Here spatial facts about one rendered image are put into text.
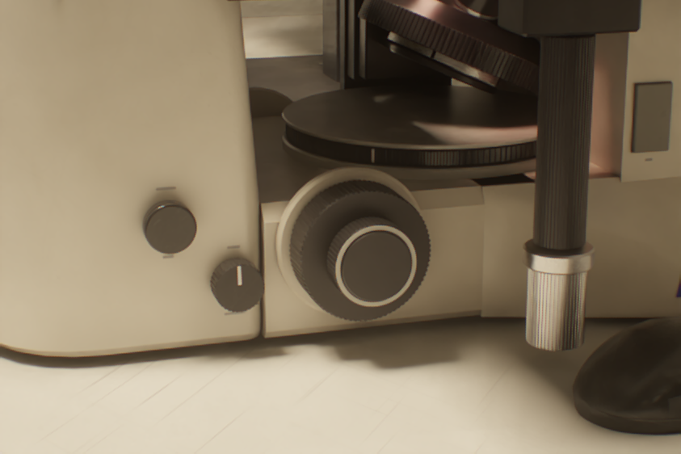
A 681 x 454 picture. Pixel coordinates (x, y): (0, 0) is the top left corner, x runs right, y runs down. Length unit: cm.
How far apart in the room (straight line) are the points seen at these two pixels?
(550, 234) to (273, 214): 13
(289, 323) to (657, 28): 23
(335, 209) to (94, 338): 13
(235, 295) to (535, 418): 15
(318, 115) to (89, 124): 18
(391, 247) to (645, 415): 13
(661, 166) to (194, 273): 24
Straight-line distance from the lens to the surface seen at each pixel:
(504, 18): 62
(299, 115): 77
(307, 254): 64
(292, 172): 72
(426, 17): 73
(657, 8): 71
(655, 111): 72
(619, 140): 72
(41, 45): 63
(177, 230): 64
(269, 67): 136
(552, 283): 64
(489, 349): 68
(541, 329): 65
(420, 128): 74
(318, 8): 185
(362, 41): 83
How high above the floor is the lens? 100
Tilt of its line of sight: 16 degrees down
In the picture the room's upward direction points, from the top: straight up
